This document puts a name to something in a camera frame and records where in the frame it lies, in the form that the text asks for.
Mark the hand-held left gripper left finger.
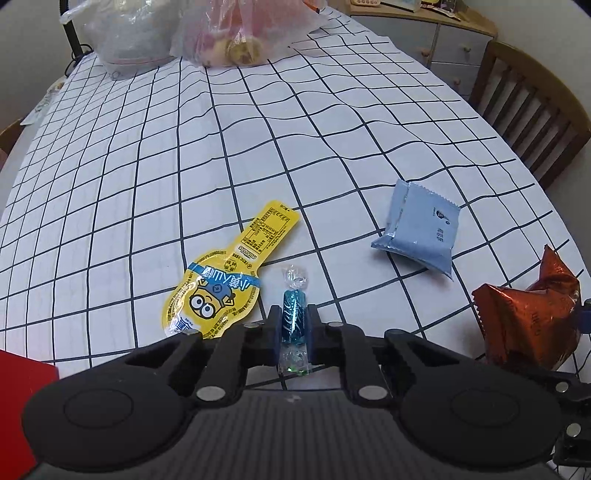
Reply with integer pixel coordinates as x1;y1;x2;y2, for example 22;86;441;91
126;305;283;403

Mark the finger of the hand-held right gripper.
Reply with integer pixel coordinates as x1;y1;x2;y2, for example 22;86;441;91
573;298;591;335
475;355;591;468

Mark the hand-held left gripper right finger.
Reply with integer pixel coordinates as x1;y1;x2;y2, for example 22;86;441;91
307;304;463;405

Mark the blue candy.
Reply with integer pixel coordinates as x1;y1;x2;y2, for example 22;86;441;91
278;265;311;376

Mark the copper foil snack packet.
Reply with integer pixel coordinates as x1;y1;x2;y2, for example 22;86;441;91
472;244;583;371

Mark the red cardboard box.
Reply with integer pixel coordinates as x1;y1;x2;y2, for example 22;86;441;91
0;349;61;480

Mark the pink plastic bag of snacks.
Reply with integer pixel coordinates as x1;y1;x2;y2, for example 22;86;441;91
170;0;329;68

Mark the yellow cartoon snack packet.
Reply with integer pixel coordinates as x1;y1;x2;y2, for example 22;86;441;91
164;200;298;341

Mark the light blue snack packet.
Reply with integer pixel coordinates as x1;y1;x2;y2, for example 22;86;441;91
370;179;460;280

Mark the white grid tablecloth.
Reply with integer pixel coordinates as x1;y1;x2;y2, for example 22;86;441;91
0;7;583;377

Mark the wooden slatted chair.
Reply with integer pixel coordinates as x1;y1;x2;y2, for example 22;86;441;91
468;41;591;191

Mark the wooden cabinet with grey drawers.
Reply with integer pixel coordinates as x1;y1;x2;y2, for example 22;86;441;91
323;0;499;100

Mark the white labelled packet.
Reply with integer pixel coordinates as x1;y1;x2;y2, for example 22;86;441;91
21;76;66;126

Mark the wooden chair with pink cloth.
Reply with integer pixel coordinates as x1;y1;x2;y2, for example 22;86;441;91
0;119;25;157

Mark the clear plastic bag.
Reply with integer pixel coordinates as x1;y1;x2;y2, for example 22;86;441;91
60;0;186;82

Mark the black lamp pole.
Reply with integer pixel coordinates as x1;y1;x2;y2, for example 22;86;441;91
58;0;94;63

